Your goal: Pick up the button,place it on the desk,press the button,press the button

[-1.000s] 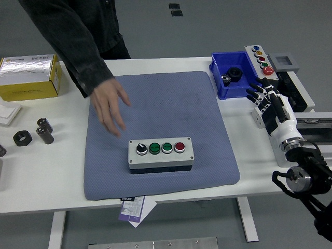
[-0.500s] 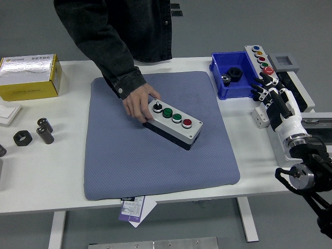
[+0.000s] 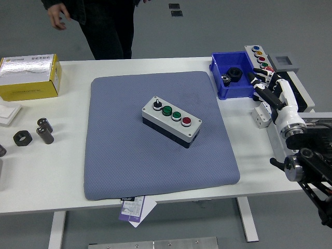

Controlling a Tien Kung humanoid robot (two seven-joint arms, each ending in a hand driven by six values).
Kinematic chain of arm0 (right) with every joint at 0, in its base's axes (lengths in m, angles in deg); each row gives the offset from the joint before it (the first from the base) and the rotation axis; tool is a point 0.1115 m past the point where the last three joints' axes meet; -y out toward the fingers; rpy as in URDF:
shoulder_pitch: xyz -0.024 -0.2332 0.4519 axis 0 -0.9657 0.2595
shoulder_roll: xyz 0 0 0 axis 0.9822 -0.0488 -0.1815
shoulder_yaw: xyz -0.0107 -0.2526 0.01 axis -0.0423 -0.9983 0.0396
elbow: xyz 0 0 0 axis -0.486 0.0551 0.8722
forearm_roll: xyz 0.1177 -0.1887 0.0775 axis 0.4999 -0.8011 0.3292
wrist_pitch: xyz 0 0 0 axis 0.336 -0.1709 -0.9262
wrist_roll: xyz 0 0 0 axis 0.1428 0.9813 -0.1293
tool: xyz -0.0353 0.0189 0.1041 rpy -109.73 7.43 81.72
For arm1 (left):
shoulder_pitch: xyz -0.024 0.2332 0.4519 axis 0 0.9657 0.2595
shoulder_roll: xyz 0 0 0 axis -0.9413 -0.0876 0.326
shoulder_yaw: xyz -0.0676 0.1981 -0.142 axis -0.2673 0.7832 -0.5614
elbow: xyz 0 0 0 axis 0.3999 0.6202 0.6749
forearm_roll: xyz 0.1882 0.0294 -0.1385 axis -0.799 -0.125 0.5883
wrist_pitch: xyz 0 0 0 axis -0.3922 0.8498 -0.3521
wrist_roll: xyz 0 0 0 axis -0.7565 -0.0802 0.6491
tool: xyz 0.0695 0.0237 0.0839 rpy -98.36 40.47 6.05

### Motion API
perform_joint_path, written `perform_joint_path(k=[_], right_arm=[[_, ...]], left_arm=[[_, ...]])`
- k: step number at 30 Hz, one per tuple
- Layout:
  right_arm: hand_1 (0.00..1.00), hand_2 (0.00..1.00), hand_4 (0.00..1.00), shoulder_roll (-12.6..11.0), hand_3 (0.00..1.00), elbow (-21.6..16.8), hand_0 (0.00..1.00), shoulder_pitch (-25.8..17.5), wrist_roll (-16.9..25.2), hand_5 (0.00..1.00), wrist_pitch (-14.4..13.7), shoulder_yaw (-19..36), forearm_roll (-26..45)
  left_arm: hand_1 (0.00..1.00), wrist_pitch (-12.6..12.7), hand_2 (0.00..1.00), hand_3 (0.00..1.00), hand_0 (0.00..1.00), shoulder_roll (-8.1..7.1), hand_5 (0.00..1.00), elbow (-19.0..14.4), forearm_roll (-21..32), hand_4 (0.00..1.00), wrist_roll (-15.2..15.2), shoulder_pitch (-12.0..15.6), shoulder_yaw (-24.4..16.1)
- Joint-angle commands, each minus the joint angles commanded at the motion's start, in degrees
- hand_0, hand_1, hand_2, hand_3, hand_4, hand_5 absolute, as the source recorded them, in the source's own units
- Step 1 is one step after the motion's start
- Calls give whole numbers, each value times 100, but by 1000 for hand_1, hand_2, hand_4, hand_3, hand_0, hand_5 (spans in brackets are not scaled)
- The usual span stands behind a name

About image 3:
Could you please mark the blue-grey fabric mat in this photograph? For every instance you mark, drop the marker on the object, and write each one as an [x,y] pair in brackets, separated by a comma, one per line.
[129,160]

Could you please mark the grey four-button control box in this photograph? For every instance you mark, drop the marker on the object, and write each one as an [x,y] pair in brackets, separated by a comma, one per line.
[168,127]

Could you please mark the black and white rail device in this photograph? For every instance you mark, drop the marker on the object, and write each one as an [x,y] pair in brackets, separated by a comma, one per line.
[303,98]

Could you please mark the grey metal base plate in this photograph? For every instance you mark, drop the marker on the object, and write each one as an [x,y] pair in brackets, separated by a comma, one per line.
[155,245]

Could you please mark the purple white product tag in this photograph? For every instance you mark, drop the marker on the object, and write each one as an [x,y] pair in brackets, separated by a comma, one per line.
[131,210]

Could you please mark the yellow cardboard box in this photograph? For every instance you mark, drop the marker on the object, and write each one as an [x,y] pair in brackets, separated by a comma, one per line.
[26,85]

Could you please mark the white circuit breaker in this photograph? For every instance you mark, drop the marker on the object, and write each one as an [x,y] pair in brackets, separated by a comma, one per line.
[262,118]

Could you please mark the grey distribution box clear lid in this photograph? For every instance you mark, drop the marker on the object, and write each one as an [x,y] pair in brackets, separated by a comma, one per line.
[275,142]

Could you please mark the white table leg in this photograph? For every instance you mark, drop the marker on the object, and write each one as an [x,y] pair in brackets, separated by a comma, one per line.
[247,220]
[57,230]

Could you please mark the grey five-button control box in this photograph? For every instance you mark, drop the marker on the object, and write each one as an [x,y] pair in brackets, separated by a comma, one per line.
[252,52]

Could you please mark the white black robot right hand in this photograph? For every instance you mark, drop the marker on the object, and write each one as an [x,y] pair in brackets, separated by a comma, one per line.
[288,114]

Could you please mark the blue plastic bin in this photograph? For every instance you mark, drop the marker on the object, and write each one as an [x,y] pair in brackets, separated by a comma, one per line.
[233,90]

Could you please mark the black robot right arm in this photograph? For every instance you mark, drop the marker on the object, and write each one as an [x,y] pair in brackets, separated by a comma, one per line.
[311,155]

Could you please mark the small metal gear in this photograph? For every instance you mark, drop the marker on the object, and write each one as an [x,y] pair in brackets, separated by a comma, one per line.
[226,80]

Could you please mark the person's right hand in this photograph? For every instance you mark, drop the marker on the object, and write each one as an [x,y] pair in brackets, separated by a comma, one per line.
[58,15]

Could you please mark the person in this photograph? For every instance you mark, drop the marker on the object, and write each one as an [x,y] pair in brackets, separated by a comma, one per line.
[109,26]

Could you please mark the grey square frame box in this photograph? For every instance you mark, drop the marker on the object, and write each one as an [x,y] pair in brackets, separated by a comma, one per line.
[293,66]

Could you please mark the black cylindrical capacitor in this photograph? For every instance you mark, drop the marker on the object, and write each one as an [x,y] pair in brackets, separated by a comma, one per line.
[44,122]
[46,136]

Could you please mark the white card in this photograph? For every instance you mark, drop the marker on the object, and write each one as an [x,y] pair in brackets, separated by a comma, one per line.
[149,207]

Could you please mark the black floor socket plate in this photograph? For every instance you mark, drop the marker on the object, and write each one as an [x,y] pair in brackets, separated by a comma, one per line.
[176,13]
[174,6]

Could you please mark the large black hex nut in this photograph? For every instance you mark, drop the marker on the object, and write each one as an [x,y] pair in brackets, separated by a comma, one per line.
[26,141]
[234,74]

